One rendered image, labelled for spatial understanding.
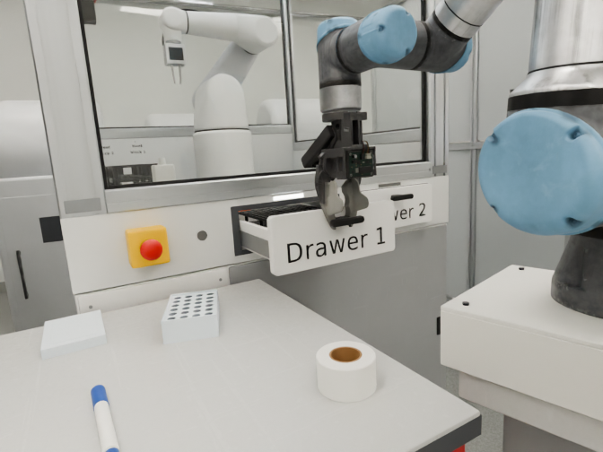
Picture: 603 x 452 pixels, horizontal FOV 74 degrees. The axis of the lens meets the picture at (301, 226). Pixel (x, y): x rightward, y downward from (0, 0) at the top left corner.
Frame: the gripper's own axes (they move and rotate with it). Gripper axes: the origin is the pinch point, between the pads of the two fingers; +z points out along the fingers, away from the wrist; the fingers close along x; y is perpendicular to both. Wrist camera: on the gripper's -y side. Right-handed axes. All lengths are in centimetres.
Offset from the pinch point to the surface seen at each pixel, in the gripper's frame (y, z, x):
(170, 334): 2.6, 12.8, -34.1
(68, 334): -7, 13, -48
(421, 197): -19.2, 1.0, 41.7
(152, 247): -13.7, 2.2, -32.8
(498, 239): -76, 40, 160
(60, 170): -21, -13, -46
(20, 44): -351, -118, -67
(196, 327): 3.9, 12.3, -30.4
